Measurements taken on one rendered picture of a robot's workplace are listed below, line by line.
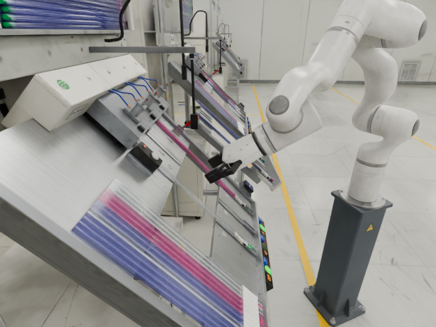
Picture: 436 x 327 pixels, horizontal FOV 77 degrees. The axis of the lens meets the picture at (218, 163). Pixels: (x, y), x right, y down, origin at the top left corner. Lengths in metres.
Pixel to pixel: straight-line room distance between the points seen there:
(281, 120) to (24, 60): 0.52
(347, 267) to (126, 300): 1.17
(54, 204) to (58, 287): 0.62
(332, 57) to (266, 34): 7.69
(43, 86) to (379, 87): 0.98
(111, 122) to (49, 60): 0.18
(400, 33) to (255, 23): 7.55
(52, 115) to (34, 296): 0.68
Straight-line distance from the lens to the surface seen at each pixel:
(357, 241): 1.44
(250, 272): 0.88
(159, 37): 1.77
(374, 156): 1.27
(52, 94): 0.61
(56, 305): 1.08
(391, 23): 0.94
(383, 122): 1.22
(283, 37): 8.50
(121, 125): 0.72
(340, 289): 1.63
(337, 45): 0.79
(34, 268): 1.24
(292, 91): 0.65
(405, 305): 2.02
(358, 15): 0.84
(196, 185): 2.06
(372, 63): 1.07
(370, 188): 1.34
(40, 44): 0.69
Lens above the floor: 1.39
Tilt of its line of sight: 26 degrees down
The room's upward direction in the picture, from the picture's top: straight up
